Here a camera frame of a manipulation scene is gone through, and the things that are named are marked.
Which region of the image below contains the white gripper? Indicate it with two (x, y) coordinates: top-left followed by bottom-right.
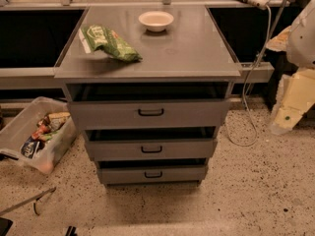
(271, 68), (315, 131)

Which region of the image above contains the grey bottom drawer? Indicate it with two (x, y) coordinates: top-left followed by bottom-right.
(97, 165), (208, 185)

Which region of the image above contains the grey drawer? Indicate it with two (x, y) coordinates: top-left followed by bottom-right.
(97, 165), (208, 185)
(68, 100), (229, 130)
(86, 139), (218, 161)

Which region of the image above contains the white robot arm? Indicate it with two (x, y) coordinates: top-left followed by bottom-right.
(267, 0), (315, 135)

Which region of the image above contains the grey drawer cabinet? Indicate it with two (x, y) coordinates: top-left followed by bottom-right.
(56, 5), (241, 173)

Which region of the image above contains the grey top drawer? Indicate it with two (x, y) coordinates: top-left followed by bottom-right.
(68, 100), (229, 130)

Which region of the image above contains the grey middle drawer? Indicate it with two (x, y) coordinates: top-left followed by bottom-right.
(86, 139), (218, 161)

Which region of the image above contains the white bowl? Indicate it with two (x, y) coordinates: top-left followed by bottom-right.
(139, 11), (174, 32)

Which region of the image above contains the green snack bag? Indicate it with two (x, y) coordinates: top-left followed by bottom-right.
(79, 25), (142, 63)

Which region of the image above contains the tan snack box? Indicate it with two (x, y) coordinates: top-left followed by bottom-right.
(46, 111), (70, 125)

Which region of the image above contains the red snack packet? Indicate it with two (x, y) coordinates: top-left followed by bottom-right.
(31, 124), (50, 140)

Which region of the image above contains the clear plastic storage bin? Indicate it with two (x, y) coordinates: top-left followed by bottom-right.
(0, 97), (77, 174)

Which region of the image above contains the dark blue snack packet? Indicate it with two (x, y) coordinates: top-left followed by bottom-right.
(21, 141), (40, 158)

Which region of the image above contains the black object bottom left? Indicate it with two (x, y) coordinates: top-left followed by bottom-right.
(0, 217), (13, 236)

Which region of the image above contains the grey horizontal rail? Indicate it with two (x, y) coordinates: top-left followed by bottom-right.
(235, 62), (275, 84)

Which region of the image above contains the white power cable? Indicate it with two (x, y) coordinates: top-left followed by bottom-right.
(224, 4), (274, 148)

